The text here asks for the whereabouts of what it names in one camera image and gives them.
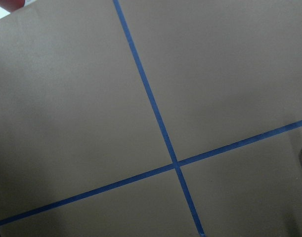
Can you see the dark red bottle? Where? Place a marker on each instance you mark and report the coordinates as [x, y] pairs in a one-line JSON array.
[[12, 5]]

